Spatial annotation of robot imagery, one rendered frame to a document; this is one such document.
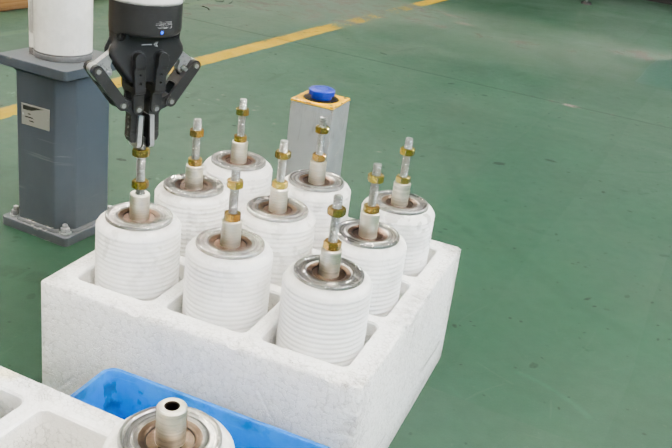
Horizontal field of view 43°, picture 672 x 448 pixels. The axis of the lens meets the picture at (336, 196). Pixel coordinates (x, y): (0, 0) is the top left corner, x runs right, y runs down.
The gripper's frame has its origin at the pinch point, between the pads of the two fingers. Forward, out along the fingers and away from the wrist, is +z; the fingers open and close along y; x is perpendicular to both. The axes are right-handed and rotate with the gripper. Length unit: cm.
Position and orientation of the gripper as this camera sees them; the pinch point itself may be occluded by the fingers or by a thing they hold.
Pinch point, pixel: (141, 128)
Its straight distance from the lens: 96.4
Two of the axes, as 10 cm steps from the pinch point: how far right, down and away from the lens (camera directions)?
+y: 7.8, -1.4, 6.0
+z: -1.2, 9.2, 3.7
